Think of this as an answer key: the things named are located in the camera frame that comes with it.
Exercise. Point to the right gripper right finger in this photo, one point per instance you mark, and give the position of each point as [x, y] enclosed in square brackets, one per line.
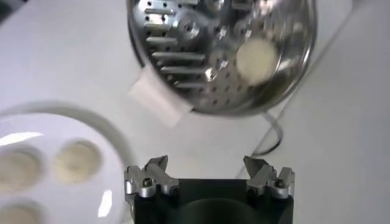
[268, 179]

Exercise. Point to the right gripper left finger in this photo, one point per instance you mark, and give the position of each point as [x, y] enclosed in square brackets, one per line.
[152, 179]

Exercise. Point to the white steamed baozi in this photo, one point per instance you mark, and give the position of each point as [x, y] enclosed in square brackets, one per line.
[256, 62]
[16, 214]
[18, 169]
[76, 162]

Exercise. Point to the perforated steel steamer basket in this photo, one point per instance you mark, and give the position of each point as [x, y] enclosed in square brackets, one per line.
[189, 39]

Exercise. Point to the large white plate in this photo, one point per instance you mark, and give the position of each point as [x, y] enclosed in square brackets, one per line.
[70, 201]

